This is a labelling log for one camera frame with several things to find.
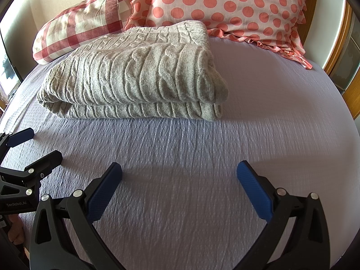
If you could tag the pink polka dot pillow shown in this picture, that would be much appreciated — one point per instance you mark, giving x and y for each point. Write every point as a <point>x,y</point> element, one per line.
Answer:
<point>225,5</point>

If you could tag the bed with lavender sheet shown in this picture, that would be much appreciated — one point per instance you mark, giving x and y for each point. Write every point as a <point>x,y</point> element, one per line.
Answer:
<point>197,152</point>

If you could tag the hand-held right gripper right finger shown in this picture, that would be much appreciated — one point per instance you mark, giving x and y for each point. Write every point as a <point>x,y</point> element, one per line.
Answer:
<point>254,185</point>

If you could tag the red checked pillow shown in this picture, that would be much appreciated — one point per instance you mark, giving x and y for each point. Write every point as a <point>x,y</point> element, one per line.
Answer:
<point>76,25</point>

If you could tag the wooden headboard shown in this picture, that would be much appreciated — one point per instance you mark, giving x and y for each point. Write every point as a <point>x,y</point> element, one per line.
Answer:
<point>311,2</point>

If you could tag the person's left hand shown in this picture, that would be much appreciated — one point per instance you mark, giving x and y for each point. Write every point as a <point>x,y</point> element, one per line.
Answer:
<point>16,230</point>

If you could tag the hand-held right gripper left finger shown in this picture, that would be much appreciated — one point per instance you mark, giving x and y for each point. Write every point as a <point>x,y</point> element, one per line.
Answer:
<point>104,194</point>

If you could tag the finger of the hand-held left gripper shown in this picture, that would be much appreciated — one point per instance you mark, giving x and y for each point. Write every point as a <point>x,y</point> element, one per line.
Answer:
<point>47,160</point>
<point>22,136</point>

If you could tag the wooden framed glass door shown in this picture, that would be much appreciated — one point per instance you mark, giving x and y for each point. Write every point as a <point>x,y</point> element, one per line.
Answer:
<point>341,33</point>

